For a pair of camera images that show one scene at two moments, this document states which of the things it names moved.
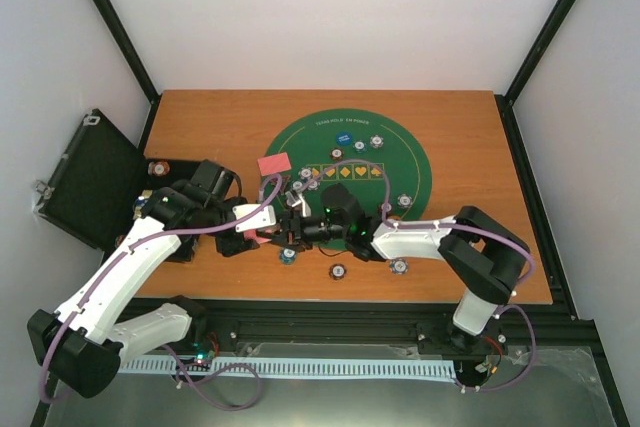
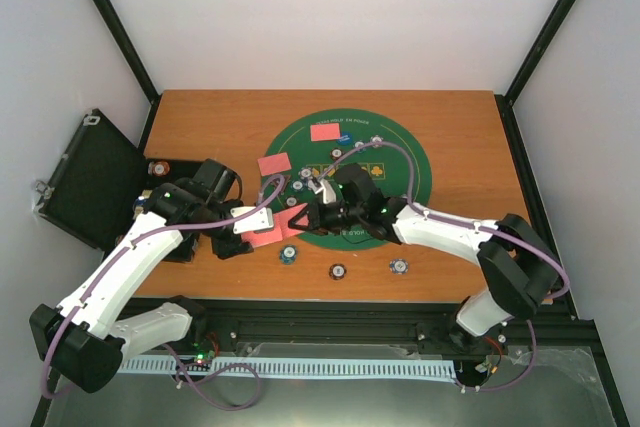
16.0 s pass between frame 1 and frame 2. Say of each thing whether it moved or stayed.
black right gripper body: moved
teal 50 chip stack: stayed
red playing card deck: stayed
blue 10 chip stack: stayed
